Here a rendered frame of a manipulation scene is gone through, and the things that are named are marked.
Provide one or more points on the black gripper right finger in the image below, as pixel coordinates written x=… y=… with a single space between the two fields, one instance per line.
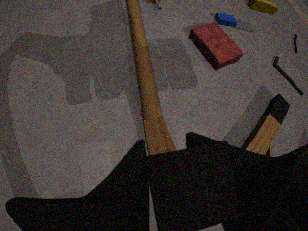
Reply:
x=261 y=182

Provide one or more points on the red rectangular block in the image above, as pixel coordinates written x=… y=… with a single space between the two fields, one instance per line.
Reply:
x=217 y=47

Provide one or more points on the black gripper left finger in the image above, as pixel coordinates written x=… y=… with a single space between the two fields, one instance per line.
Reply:
x=121 y=202

